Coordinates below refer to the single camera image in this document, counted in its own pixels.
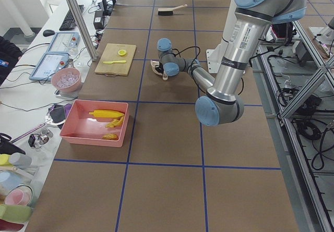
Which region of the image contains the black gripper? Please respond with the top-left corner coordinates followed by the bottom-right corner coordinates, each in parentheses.
top-left (154, 63), bottom-right (167, 76)

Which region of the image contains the beige plastic dustpan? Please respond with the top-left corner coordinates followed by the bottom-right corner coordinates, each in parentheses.
top-left (150, 60), bottom-right (168, 81)

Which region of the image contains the tan toy ginger root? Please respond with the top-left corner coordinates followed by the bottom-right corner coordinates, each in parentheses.
top-left (105, 116), bottom-right (124, 128)

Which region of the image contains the yellow toy corn cob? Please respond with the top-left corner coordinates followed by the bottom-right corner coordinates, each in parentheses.
top-left (88, 109), bottom-right (125, 118)

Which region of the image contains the brown toy potato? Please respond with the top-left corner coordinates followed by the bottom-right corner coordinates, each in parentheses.
top-left (102, 133), bottom-right (119, 141)

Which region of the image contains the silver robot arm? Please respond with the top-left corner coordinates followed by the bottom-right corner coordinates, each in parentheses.
top-left (157, 0), bottom-right (307, 126)

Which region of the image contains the pink plastic bin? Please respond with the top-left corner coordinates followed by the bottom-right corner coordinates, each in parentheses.
top-left (60, 100), bottom-right (129, 148)

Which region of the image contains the yellow plastic knife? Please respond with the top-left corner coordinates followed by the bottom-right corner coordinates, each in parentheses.
top-left (102, 60), bottom-right (127, 65)

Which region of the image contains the bamboo cutting board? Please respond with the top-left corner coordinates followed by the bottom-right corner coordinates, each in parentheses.
top-left (94, 43), bottom-right (137, 76)

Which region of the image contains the pink bowl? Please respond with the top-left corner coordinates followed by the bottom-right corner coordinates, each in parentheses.
top-left (51, 68), bottom-right (81, 93)

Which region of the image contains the upper blue teach pendant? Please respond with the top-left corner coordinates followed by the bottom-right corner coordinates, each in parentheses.
top-left (47, 31), bottom-right (80, 53)

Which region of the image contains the blue teach pendant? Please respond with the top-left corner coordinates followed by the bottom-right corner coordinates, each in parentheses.
top-left (29, 52), bottom-right (69, 81)
top-left (47, 31), bottom-right (80, 53)

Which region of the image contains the black keyboard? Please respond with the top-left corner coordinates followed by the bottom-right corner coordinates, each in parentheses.
top-left (59, 10), bottom-right (76, 31)

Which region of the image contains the lower blue teach pendant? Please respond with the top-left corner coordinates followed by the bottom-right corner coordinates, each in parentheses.
top-left (29, 52), bottom-right (69, 81)

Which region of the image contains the black computer mouse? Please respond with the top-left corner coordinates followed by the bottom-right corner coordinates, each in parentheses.
top-left (42, 29), bottom-right (55, 37)

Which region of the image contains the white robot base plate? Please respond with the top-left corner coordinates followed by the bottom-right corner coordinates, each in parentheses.
top-left (206, 48), bottom-right (223, 74)

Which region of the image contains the aluminium frame post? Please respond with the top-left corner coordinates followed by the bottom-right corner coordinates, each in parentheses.
top-left (66, 0), bottom-right (98, 62)

